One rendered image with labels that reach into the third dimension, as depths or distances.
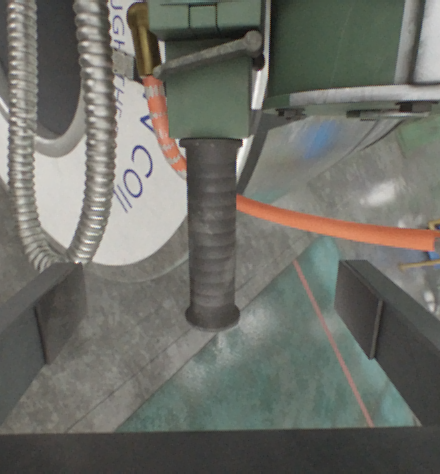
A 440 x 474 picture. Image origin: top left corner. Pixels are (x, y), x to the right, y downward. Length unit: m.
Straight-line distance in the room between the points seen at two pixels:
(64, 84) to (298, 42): 0.99
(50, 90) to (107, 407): 1.16
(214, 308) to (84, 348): 1.27
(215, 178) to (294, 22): 0.09
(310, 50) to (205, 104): 0.07
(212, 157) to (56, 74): 0.96
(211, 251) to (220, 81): 0.10
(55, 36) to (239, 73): 1.00
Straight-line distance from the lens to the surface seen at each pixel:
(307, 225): 0.27
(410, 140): 5.13
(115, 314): 1.54
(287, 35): 0.19
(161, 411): 1.68
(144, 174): 0.59
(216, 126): 0.21
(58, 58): 1.17
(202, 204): 0.21
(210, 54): 0.20
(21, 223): 0.31
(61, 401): 1.49
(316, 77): 0.17
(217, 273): 0.23
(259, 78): 0.41
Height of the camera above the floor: 1.41
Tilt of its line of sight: 47 degrees down
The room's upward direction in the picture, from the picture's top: 72 degrees clockwise
